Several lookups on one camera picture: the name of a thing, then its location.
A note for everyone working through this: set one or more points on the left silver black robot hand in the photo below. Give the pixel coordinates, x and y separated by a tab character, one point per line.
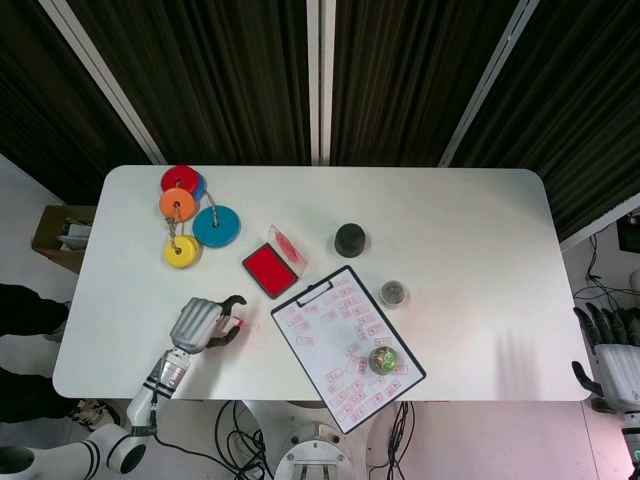
195	325

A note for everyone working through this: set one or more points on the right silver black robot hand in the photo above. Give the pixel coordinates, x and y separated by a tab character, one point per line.
620	370

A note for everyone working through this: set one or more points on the white red rubber stamp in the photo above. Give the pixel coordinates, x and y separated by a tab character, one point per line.
232	327

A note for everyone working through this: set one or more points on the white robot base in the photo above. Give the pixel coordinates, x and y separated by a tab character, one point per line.
312	450

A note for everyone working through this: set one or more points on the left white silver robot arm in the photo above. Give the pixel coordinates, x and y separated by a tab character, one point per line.
150	400

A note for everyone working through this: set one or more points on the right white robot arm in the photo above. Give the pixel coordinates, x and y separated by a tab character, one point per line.
631	445

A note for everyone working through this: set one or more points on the yellow disc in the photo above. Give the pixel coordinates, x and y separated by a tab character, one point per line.
182	255
199	252

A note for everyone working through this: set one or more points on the red ink pad clear lid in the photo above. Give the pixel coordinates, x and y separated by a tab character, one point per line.
265	267

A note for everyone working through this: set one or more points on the large teal disc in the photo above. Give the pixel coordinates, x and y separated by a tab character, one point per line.
225	232

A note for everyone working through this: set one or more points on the black clipboard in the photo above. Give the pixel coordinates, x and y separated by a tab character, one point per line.
300	302

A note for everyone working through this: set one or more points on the orange disc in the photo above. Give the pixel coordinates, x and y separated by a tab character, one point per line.
185	207

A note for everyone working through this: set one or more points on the white paper with red stamps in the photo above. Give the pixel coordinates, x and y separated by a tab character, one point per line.
325	345

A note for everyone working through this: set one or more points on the light sneaker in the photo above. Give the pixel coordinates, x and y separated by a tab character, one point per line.
57	332
97	415

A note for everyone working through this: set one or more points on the blue disc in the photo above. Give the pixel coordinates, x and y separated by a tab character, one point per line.
201	187

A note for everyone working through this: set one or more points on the red disc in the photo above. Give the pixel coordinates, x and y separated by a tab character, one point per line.
175	176

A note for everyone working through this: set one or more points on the black trouser leg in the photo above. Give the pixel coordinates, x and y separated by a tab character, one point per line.
25	312
25	395

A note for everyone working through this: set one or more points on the brown cardboard box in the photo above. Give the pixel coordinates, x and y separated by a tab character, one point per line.
47	235

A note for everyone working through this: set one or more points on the black round cap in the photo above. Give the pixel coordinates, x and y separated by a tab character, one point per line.
350	240

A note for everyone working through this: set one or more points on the green gold ball ornament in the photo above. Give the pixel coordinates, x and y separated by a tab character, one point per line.
383	360

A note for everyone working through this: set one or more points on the clear jar of paper clips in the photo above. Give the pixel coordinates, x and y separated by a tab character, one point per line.
393	292

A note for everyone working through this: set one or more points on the dark brown pleated curtain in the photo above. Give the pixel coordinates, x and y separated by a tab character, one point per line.
225	75

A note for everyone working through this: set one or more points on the white slanted frame post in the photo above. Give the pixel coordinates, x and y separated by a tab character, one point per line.
487	85
105	85

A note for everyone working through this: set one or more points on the white vertical frame post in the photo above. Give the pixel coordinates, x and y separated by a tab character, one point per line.
320	80

